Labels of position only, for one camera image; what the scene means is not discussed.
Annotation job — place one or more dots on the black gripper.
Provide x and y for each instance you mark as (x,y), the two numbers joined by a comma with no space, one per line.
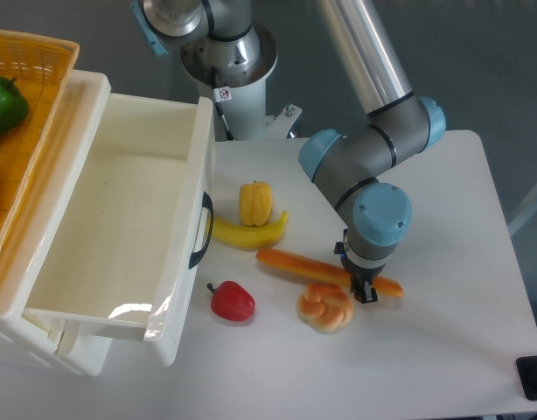
(363,271)

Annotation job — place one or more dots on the yellow bell pepper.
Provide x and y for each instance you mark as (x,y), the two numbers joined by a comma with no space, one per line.
(256,203)

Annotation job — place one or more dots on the black device at table edge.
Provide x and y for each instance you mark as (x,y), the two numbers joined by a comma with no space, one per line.
(527,370)

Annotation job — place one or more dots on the orange woven basket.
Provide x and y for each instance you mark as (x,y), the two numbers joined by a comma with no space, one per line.
(41,67)

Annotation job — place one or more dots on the white plastic drawer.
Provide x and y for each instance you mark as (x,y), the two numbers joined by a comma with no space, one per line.
(123,262)

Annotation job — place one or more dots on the yellow banana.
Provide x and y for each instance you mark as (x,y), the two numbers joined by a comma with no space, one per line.
(244,237)

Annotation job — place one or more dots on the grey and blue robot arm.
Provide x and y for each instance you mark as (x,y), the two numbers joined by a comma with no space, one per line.
(345,169)

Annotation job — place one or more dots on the round knotted bread roll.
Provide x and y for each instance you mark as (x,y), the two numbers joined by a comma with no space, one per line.
(324,307)

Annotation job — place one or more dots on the red bell pepper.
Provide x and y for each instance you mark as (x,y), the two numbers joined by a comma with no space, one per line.
(231,302)

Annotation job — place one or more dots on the white plastic drawer cabinet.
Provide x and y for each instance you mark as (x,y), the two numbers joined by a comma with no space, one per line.
(41,340)

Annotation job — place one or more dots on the long orange bread loaf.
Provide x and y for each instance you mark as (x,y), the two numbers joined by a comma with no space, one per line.
(322,272)

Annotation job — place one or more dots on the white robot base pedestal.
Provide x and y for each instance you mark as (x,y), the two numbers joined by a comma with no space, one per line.
(233,74)

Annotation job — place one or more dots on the green bell pepper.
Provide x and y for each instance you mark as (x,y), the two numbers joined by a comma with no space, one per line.
(14,107)

